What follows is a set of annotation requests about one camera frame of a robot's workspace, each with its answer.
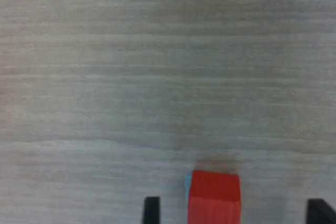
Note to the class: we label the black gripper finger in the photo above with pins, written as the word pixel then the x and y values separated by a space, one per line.
pixel 319 214
pixel 151 212

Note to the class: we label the red cube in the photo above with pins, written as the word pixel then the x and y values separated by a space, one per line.
pixel 214 200

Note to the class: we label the small tape marker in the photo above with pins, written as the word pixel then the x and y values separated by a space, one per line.
pixel 188 186

